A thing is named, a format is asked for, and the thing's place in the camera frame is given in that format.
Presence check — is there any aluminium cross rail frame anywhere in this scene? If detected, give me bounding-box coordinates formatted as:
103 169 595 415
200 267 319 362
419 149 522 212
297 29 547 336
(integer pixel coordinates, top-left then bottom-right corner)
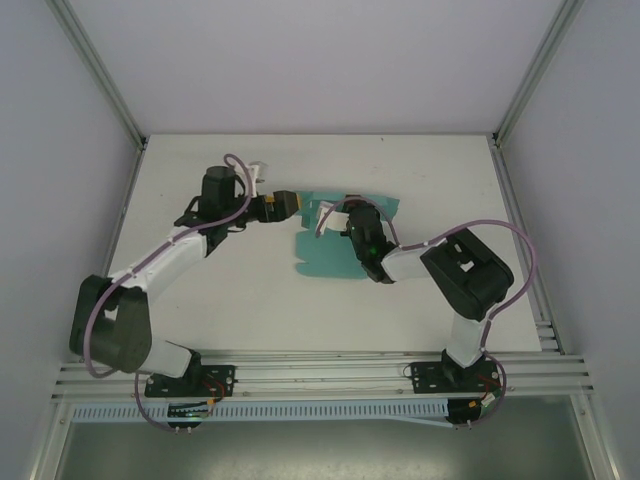
51 349 596 402

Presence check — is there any aluminium corner post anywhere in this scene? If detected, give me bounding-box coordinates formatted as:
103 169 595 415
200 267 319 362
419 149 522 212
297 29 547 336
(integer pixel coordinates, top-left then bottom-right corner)
491 0 586 147
47 0 149 151

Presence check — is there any aluminium side rail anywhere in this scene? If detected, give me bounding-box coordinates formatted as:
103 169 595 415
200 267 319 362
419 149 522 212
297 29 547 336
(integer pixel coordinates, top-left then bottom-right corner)
79 144 147 362
489 144 567 357

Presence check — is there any grey slotted cable duct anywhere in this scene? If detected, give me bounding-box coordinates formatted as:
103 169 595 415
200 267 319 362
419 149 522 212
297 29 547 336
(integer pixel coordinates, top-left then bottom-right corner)
72 399 451 424

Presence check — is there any teal cloth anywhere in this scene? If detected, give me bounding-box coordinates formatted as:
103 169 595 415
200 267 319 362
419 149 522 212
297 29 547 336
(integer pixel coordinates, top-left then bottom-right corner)
292 188 403 281

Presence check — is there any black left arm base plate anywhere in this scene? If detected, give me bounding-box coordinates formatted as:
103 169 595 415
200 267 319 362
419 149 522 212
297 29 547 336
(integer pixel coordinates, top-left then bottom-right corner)
144 364 237 399

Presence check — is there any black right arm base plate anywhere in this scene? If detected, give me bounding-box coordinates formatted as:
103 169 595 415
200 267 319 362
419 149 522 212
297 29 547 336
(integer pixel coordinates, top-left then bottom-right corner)
409 360 501 394

